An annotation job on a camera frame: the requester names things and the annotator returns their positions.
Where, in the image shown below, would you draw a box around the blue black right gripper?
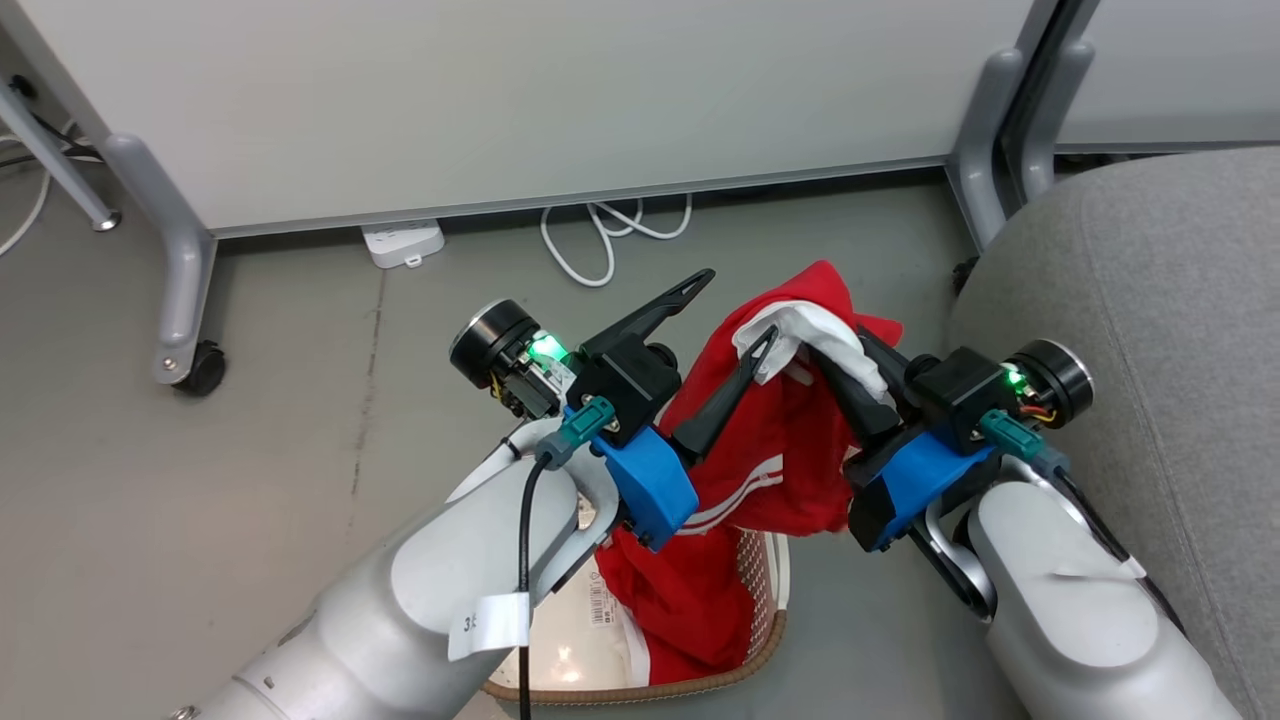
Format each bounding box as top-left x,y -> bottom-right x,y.
805,325 -> 1097,554

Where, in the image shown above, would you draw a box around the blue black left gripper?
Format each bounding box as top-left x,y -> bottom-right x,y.
449,268 -> 780,554

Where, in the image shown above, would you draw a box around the red garment with white stripes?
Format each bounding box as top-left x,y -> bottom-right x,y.
594,260 -> 906,687

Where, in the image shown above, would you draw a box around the cream laundry basket brown rim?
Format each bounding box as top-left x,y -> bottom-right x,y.
480,525 -> 792,707

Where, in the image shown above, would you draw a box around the wide white partition panel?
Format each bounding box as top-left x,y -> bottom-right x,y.
0,0 -> 1061,239

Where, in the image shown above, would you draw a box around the grey fabric sofa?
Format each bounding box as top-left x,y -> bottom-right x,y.
944,147 -> 1280,720

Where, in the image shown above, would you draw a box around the white power strip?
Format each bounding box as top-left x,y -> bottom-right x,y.
361,219 -> 447,271

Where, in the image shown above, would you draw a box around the white paper tag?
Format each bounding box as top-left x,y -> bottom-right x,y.
446,591 -> 532,663

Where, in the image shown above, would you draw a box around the narrow white partition panel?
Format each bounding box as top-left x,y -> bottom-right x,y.
1050,0 -> 1280,154

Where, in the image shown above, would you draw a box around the black caster wheel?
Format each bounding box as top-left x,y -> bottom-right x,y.
173,340 -> 227,399

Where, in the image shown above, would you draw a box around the grey partition foot with caster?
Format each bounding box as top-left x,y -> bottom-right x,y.
100,132 -> 221,387

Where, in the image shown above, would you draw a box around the grey metal table leg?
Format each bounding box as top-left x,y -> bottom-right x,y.
0,78 -> 123,234

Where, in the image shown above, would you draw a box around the coiled white power cable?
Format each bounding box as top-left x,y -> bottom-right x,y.
539,194 -> 694,289

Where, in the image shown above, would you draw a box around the black cable with teal plug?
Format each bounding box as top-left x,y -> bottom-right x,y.
515,395 -> 617,720
978,408 -> 1186,636

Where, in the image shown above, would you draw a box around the black floor cables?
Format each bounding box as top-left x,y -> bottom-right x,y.
0,75 -> 105,169

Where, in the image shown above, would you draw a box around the white floor cable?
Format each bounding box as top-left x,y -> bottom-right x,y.
0,120 -> 79,259

